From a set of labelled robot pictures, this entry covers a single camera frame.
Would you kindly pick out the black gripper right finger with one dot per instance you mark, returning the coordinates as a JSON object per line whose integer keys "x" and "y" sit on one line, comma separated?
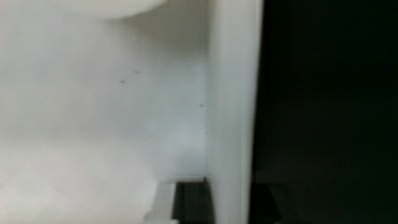
{"x": 272, "y": 205}

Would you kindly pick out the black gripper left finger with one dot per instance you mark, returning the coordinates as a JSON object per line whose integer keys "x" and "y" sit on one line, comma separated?
{"x": 183, "y": 203}

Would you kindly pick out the white square tabletop part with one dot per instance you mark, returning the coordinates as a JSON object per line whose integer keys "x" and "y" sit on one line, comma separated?
{"x": 126, "y": 108}

